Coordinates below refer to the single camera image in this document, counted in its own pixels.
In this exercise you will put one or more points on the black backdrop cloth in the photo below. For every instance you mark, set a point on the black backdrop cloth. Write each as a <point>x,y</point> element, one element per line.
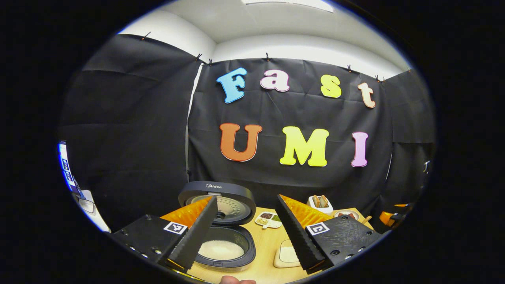
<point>158,130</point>

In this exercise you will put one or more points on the white divided bean dish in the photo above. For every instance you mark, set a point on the white divided bean dish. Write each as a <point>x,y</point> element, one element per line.
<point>268,217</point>

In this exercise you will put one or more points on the toast slice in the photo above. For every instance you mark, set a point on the toast slice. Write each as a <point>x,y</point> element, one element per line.
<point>324,200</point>
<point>316,201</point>

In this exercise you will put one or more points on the clear plastic box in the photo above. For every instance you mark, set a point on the clear plastic box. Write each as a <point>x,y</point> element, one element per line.
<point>86,205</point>

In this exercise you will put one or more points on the wooden spoon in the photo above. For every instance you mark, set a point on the wooden spoon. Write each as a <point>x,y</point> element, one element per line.
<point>367,219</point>

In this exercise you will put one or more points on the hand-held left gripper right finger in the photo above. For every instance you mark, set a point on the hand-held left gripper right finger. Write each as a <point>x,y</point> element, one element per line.
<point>300,236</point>

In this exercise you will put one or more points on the white side desk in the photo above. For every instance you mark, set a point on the white side desk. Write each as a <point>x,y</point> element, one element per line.
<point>98,219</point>

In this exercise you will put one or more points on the dark grey rice cooker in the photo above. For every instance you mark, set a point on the dark grey rice cooker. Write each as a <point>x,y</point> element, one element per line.
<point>236,189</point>

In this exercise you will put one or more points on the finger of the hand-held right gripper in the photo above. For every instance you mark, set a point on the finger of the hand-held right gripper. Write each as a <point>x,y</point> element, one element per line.
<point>388,219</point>
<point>402,205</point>

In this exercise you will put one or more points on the small white plate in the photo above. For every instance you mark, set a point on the small white plate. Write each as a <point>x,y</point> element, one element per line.
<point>347,215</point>

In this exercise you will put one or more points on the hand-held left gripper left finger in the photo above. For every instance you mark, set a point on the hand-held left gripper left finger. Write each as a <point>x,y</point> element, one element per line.
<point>197,236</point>

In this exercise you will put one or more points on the computer monitor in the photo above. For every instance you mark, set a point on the computer monitor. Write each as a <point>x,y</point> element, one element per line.
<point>67,169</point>

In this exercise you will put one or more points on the white toaster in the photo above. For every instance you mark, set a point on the white toaster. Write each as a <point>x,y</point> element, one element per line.
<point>327,209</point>

